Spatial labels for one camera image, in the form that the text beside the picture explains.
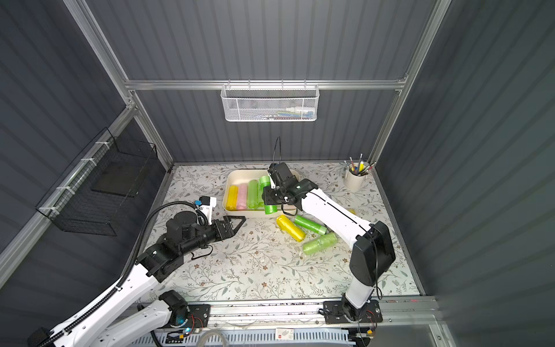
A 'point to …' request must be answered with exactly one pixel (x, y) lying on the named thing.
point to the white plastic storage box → (237, 177)
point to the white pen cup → (353, 181)
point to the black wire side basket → (96, 194)
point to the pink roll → (242, 199)
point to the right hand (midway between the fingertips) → (268, 195)
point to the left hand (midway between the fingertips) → (240, 224)
